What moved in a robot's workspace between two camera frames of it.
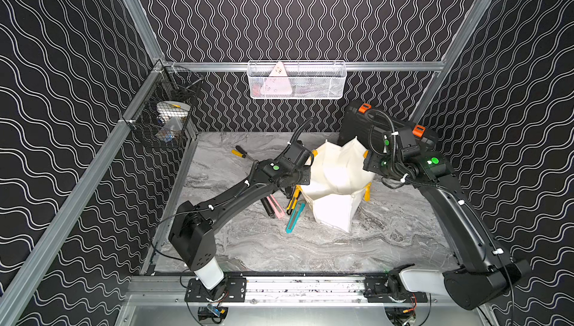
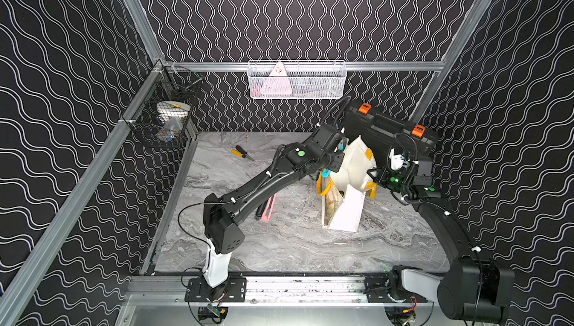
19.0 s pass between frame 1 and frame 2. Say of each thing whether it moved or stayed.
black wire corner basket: stayed
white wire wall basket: stayed
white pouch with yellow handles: moved
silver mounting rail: stayed
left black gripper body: moved
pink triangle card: stayed
